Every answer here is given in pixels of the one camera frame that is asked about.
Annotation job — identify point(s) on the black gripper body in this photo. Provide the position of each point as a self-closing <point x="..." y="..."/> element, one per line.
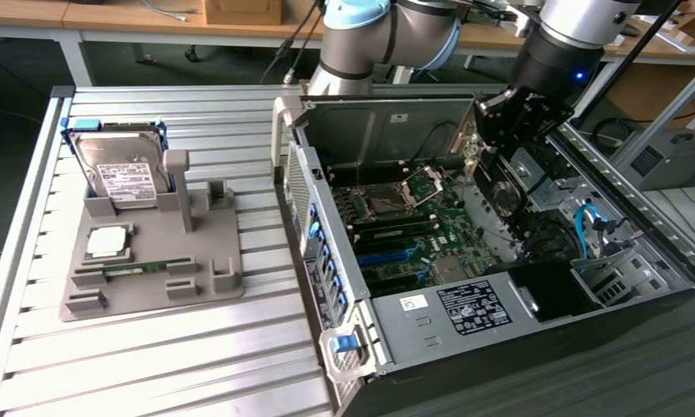
<point x="556" y="69"/>

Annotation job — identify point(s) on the graphics card with metal bracket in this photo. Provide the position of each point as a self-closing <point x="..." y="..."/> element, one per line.
<point x="500" y="191"/>

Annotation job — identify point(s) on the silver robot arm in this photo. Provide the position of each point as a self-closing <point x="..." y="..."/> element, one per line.
<point x="381" y="35"/>

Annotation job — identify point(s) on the black slanted stand pole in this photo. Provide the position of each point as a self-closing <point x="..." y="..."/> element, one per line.
<point x="631" y="61"/>

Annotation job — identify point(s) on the metal disk bay cage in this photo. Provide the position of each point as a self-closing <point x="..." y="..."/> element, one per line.
<point x="547" y="191"/>

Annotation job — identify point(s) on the cluttered wooden desk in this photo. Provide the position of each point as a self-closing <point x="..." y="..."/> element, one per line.
<point x="660" y="54"/>

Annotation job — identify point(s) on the metal socket cover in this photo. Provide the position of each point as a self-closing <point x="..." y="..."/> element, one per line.
<point x="423" y="184"/>

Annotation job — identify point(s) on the grey computer tower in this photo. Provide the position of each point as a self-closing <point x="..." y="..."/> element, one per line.
<point x="671" y="160"/>

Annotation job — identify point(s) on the green motherboard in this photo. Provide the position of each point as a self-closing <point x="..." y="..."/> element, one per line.
<point x="458" y="243"/>

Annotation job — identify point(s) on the chipset heat sink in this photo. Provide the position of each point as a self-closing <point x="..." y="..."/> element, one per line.
<point x="451" y="271"/>

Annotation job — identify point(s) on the blue expansion slot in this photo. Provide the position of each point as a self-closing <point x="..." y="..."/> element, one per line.
<point x="384" y="258"/>

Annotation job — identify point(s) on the small grey disk bay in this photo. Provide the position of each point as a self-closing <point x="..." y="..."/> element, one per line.
<point x="614" y="280"/>

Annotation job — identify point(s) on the grey power supply with label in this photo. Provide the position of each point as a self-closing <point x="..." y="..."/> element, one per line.
<point x="416" y="321"/>

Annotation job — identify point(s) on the brown cardboard box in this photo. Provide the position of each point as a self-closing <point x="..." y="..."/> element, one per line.
<point x="243" y="12"/>

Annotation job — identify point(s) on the open black PC case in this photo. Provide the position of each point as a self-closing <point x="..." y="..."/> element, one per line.
<point x="498" y="369"/>

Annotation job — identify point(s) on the blue case latch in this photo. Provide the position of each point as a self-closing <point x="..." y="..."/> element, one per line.
<point x="344" y="344"/>

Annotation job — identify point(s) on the hard disk in blue carrier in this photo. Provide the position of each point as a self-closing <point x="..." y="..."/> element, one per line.
<point x="121" y="174"/>

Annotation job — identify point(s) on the green RAM stick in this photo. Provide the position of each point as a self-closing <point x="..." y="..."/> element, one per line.
<point x="144" y="266"/>

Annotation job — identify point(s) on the grey parts rack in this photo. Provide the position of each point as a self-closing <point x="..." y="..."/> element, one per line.
<point x="150" y="295"/>

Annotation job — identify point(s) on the silver CPU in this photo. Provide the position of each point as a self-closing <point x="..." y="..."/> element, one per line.
<point x="108" y="241"/>

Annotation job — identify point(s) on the aluminium profile frame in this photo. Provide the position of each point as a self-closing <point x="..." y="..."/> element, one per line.
<point x="686" y="100"/>

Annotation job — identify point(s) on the wooden desk with grey frame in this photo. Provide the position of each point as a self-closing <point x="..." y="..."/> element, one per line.
<point x="121" y="21"/>

